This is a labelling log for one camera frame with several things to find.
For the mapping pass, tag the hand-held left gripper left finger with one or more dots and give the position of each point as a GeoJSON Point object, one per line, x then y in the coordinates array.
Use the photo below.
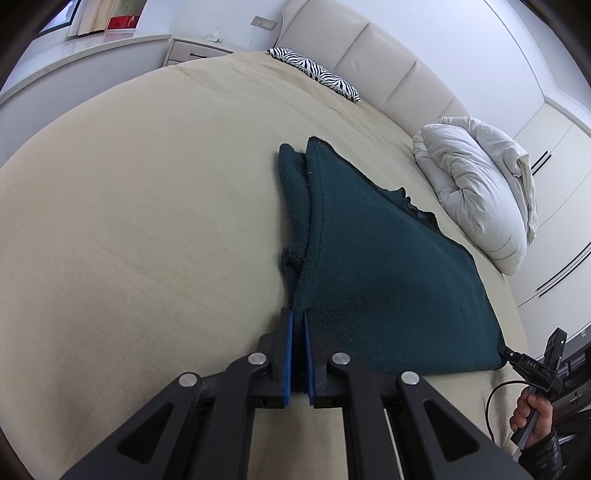
{"type": "Point", "coordinates": [288, 360]}

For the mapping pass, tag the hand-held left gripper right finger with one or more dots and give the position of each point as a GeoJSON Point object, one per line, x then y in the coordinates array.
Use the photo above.
{"type": "Point", "coordinates": [308, 360]}

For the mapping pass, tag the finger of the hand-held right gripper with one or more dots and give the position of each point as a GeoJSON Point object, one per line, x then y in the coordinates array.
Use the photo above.
{"type": "Point", "coordinates": [507, 354]}

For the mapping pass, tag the dark green sweater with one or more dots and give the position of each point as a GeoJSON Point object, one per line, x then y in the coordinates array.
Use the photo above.
{"type": "Point", "coordinates": [383, 277]}

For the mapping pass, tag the person's right forearm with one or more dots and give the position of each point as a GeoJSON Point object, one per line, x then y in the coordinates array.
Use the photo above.
{"type": "Point", "coordinates": [542, 457]}

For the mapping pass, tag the person's right hand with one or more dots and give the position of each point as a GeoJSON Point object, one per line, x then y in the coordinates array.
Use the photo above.
{"type": "Point", "coordinates": [542, 417]}

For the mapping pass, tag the white folded duvet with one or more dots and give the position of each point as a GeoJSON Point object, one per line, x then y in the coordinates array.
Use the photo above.
{"type": "Point", "coordinates": [475, 184]}

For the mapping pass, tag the white wardrobe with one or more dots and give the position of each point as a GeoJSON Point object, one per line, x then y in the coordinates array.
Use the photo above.
{"type": "Point", "coordinates": [558, 184]}

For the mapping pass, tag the bed with beige sheet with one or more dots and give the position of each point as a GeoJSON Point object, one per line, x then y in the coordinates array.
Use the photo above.
{"type": "Point", "coordinates": [138, 207]}

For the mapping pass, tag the zebra print pillow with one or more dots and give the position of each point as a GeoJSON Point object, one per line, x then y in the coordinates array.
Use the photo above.
{"type": "Point", "coordinates": [318, 74]}

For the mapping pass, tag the cream padded headboard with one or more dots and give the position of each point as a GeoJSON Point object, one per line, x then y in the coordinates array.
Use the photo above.
{"type": "Point", "coordinates": [378, 60]}

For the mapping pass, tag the white nightstand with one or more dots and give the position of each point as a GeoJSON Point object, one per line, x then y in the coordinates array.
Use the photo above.
{"type": "Point", "coordinates": [198, 50]}

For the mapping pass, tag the white window seat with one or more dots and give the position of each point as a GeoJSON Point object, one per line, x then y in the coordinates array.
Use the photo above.
{"type": "Point", "coordinates": [69, 74]}

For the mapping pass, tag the red box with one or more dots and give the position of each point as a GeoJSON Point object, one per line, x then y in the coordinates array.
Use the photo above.
{"type": "Point", "coordinates": [123, 21]}

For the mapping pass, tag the beige curtain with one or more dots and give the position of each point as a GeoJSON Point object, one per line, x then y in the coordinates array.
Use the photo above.
{"type": "Point", "coordinates": [111, 11]}

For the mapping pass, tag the dark framed window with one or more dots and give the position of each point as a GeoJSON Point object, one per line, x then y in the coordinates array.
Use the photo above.
{"type": "Point", "coordinates": [60, 14]}

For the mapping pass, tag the wall socket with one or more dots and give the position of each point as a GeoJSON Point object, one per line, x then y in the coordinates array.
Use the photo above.
{"type": "Point", "coordinates": [264, 22]}

